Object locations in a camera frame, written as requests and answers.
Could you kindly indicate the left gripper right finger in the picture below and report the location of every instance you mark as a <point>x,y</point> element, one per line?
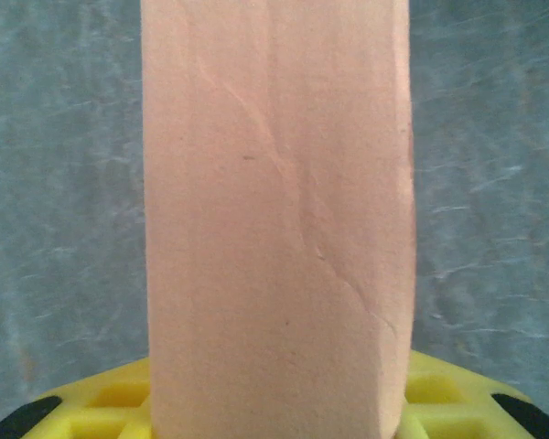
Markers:
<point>462,402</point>

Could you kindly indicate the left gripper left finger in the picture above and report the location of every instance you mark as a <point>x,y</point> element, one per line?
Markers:
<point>82,411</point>

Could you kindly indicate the pink cardboard paper box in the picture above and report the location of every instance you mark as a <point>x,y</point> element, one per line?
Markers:
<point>279,206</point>

